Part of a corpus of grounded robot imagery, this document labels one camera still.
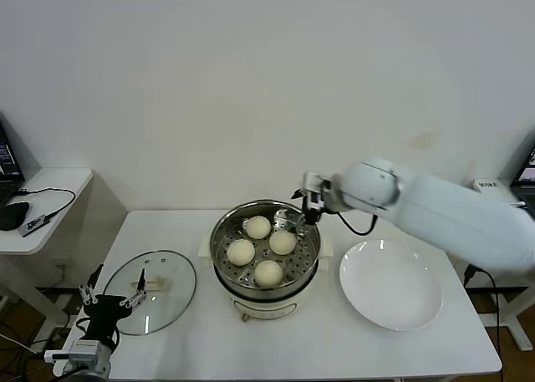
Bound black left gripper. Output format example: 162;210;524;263
79;263;147;342

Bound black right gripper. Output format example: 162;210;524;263
291;188;325;236

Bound white steamed baozi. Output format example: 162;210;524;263
268;230;298;257
253;259;284;289
245;215;272;240
227;238;256;267

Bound glass lid with cream handle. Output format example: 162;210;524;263
101;250;197;336

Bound stainless steel steamer basket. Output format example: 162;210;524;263
209;198;322;296

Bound cream electric cooking pot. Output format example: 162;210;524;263
196;231;334;323

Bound black usb drive with print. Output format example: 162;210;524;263
20;213;56;237

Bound white round plate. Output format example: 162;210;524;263
339;239;443;332

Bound black computer mouse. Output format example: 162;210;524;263
0;201;31;232

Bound white side table with mouse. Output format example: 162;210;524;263
0;168;94;329

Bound white side table with label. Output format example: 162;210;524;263
472;177;535;352

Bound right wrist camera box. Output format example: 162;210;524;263
303;171;326;196

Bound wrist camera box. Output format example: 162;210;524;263
303;171;326;196
43;340;101;363

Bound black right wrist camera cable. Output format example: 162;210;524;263
336;212;377;236

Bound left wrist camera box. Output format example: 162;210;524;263
43;340;101;363

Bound white floor cable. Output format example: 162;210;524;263
0;334;55;364

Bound thin black usb cable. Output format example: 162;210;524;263
11;187;77;221

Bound black floor cables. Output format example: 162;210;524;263
0;310;55;382

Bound black cable with inline adapter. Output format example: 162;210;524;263
462;264;502;329

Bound black laptop showing camera view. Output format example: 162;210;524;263
514;145;535;191

